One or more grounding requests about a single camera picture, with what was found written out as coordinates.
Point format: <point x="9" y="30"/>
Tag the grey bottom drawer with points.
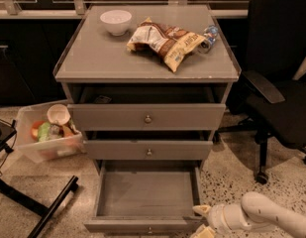
<point x="147" y="197"/>

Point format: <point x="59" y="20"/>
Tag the green item in bin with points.
<point x="44" y="132"/>

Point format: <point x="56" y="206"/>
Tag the black stand base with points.
<point x="7" y="131"/>

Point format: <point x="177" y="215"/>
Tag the grey drawer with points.
<point x="148" y="145"/>
<point x="147" y="197"/>
<point x="147" y="107"/>

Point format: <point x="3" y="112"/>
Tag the orange item in bin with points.
<point x="35" y="128"/>

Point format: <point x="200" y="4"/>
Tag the brown yellow snack bag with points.
<point x="170" y="43"/>

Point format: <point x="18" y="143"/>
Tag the white cup in bin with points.
<point x="58" y="114"/>

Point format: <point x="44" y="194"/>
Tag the white ceramic bowl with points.
<point x="116" y="22"/>

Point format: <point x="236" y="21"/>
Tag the clear plastic storage bin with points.
<point x="65" y="140"/>

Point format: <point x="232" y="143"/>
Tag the grey drawer cabinet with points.
<point x="95" y="57"/>

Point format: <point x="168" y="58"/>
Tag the grey middle drawer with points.
<point x="148" y="145"/>

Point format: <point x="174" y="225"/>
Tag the grey top drawer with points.
<point x="147" y="107"/>

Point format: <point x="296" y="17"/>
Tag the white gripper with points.
<point x="216" y="219"/>

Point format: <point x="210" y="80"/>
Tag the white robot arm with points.
<point x="255" y="213"/>

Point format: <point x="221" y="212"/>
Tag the dark item in top drawer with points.
<point x="101" y="99"/>

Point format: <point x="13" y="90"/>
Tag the black office chair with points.
<point x="269" y="91"/>

